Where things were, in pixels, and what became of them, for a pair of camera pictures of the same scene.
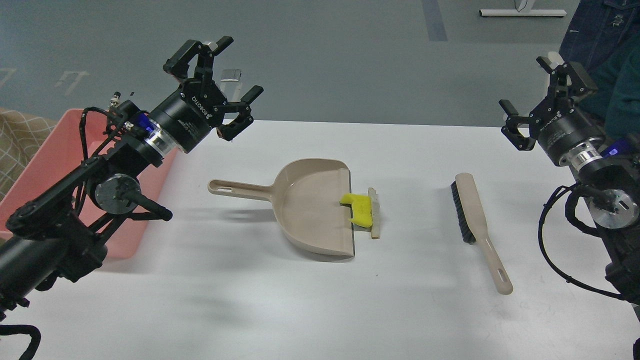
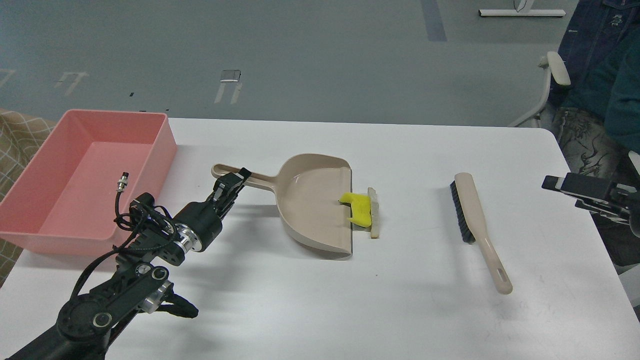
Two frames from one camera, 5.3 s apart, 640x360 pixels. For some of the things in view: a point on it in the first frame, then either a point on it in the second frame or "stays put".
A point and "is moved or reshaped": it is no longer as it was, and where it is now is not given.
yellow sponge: (361, 207) stays put
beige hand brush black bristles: (472, 220) stays put
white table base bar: (522, 12) stays put
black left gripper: (188, 116) → (203, 217)
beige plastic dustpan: (307, 193) is moved or reshaped
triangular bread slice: (375, 200) stays put
